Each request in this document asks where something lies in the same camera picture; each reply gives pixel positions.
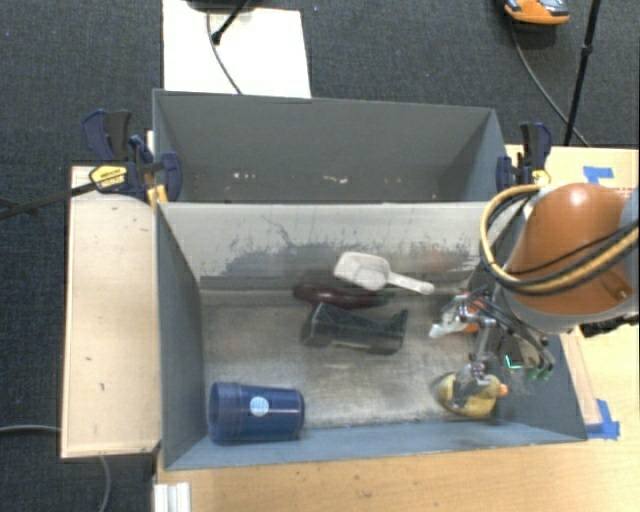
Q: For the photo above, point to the orange and white toy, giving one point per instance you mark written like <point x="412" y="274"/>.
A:
<point x="447" y="327"/>

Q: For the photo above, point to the white plastic scoop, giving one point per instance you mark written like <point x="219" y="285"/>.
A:
<point x="362" y="270"/>

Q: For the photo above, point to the blue plastic cup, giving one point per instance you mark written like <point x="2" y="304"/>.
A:
<point x="260" y="412"/>

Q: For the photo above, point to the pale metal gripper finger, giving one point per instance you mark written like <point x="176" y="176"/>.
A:
<point x="465" y="387"/>
<point x="481" y="387"/>

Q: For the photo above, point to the purple toy eggplant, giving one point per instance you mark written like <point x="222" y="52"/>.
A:
<point x="335" y="296"/>

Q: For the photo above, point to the yellow rubber duck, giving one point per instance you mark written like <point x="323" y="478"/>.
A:
<point x="487" y="402"/>

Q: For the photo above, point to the grey metal bin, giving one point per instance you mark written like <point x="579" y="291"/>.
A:
<point x="320" y="150"/>

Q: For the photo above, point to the dark blue clear container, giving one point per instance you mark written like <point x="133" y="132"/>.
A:
<point x="350" y="327"/>

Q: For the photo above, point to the pale wood board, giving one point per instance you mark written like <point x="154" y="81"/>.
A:
<point x="110" y="325"/>

